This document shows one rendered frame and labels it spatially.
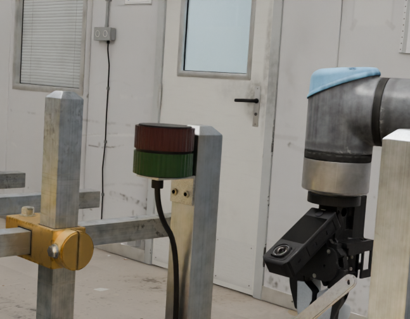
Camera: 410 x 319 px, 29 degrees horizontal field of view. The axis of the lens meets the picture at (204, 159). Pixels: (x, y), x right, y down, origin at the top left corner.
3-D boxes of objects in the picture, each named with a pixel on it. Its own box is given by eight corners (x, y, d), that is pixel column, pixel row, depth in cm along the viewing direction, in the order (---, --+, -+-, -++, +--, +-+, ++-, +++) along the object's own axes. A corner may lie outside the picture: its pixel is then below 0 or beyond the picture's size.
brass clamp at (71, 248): (39, 247, 110) (41, 211, 110) (97, 268, 100) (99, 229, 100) (0, 252, 106) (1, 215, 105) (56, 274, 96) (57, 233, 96)
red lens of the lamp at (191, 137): (166, 145, 83) (168, 124, 83) (206, 150, 79) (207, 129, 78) (121, 145, 79) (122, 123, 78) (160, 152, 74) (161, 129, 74)
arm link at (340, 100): (375, 66, 98) (299, 62, 102) (366, 166, 99) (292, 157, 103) (393, 69, 106) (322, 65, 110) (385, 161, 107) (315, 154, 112)
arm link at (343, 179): (345, 164, 99) (286, 156, 106) (341, 202, 100) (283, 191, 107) (384, 162, 105) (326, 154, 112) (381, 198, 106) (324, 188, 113)
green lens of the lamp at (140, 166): (165, 168, 83) (166, 147, 83) (205, 176, 79) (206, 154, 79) (120, 170, 79) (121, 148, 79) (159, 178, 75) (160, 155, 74)
